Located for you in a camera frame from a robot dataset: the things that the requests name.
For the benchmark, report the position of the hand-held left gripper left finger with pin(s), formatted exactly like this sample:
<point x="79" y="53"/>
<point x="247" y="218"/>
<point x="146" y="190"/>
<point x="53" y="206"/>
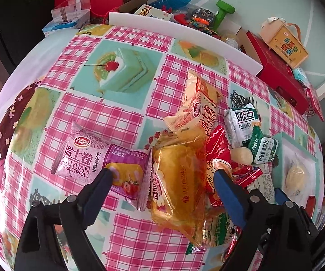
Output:
<point x="96" y="194"/>

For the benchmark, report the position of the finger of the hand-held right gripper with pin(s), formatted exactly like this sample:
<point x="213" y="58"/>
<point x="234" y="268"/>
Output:
<point x="279" y="195"/>

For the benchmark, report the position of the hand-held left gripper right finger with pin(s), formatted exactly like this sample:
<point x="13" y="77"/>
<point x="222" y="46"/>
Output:
<point x="230" y="197"/>

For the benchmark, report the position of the purple swiss roll packet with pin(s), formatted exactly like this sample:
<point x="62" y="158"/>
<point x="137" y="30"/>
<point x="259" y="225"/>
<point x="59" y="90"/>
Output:
<point x="80" y="155"/>

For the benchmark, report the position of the teal gift box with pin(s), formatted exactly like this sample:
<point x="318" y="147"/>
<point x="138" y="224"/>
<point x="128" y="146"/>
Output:
<point x="286" y="149"/>

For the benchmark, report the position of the green white biscuit packet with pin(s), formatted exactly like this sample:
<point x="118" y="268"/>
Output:
<point x="264" y="146"/>

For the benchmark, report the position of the clear orange bread packet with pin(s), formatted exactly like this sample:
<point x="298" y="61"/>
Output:
<point x="179" y="180"/>

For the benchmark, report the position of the wrapped pale round pastry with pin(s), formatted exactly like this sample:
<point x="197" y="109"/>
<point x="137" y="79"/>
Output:
<point x="295" y="176"/>

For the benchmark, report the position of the red candy packet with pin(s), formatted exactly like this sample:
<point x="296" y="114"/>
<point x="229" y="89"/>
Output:
<point x="244" y="175"/>

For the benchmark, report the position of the green white snack packet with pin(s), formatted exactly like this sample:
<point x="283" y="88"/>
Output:
<point x="217" y="228"/>

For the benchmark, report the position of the red peanut packet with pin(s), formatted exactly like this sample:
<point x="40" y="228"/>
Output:
<point x="219" y="149"/>

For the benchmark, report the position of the silver green cracker packet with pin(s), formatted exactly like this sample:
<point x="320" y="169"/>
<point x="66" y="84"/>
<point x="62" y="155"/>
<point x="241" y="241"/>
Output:
<point x="240" y="124"/>

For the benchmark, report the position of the pink checked tablecloth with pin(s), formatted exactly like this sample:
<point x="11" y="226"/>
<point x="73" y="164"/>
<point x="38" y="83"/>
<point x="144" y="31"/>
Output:
<point x="94" y="98"/>

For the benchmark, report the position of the flat red card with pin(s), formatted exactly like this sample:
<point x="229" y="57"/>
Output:
<point x="315" y="104"/>

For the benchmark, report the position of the orange swiss roll packet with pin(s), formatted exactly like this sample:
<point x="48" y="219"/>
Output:
<point x="199" y="104"/>

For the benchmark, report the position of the large red gift box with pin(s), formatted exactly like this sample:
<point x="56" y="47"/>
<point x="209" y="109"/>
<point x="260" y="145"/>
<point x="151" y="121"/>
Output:
<point x="281" y="73"/>

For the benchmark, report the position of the orange house-shaped box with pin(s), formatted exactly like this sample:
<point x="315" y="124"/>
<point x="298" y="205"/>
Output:
<point x="286" y="43"/>

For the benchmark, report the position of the clear plastic jar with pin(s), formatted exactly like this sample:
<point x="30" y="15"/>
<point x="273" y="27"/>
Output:
<point x="231" y="40"/>

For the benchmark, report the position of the white foam board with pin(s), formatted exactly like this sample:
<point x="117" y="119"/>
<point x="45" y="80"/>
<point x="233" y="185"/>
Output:
<point x="185" y="32"/>

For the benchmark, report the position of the light blue tissue box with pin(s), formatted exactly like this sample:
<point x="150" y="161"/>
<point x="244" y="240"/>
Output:
<point x="63" y="26"/>

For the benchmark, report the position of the green dumbbell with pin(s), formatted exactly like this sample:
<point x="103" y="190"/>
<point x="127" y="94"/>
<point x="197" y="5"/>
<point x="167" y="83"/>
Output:
<point x="223" y="14"/>

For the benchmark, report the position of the round dark toy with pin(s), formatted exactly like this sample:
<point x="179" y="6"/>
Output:
<point x="203" y="14"/>

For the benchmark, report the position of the clear plastic box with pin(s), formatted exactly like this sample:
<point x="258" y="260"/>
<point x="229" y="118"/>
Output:
<point x="69" y="8"/>

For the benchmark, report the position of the cream snack carton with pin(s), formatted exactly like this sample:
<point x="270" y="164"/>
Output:
<point x="154" y="12"/>

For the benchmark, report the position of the brown cardboard box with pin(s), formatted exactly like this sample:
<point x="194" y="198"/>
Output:
<point x="140" y="4"/>

